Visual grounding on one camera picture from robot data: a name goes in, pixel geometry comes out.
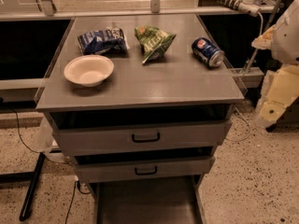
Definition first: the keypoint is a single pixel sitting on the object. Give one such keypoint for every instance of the white power strip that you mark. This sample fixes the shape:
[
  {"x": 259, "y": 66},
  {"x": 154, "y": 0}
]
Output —
[{"x": 244, "y": 6}]

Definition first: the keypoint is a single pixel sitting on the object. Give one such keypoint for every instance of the grey drawer cabinet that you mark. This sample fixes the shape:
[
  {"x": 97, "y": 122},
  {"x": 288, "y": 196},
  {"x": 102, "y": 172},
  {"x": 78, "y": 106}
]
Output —
[{"x": 176, "y": 79}]

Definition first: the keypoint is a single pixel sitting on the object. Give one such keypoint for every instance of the black metal stand leg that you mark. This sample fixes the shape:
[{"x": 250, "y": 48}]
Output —
[{"x": 30, "y": 177}]

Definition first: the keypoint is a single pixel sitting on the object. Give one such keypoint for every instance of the grey top drawer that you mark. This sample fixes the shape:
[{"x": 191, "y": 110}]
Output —
[{"x": 140, "y": 129}]

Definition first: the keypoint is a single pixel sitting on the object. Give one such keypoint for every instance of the blue pepsi can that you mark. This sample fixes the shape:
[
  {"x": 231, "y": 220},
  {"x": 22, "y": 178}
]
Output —
[{"x": 205, "y": 51}]

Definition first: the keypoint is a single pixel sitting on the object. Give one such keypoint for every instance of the blue chip bag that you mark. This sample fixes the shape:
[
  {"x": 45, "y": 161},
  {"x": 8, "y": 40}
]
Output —
[{"x": 102, "y": 41}]

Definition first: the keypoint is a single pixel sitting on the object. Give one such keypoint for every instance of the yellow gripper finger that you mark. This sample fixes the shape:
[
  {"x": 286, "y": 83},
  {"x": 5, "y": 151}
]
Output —
[
  {"x": 280, "y": 90},
  {"x": 264, "y": 40}
]

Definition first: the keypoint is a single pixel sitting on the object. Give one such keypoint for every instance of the grey drawer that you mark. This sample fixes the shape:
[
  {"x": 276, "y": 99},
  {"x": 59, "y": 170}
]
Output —
[
  {"x": 140, "y": 129},
  {"x": 144, "y": 164},
  {"x": 169, "y": 200}
]

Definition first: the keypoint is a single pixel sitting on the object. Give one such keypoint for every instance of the green chip bag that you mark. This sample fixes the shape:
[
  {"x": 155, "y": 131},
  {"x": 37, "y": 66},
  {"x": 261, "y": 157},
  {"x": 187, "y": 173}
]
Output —
[{"x": 153, "y": 41}]

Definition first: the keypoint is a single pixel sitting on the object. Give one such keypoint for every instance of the grey bottom drawer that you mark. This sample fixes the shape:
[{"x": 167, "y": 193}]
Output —
[{"x": 169, "y": 200}]

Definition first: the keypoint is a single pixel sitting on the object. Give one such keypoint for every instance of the grey middle drawer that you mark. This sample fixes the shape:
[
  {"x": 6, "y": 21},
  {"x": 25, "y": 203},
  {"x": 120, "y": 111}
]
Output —
[{"x": 144, "y": 164}]

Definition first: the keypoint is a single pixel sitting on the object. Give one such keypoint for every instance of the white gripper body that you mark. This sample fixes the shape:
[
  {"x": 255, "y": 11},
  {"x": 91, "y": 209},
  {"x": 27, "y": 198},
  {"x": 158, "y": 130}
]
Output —
[{"x": 287, "y": 38}]

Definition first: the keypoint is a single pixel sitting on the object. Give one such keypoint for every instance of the white paper bowl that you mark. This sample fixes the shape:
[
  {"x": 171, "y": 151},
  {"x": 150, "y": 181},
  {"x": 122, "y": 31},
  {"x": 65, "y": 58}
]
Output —
[{"x": 88, "y": 70}]

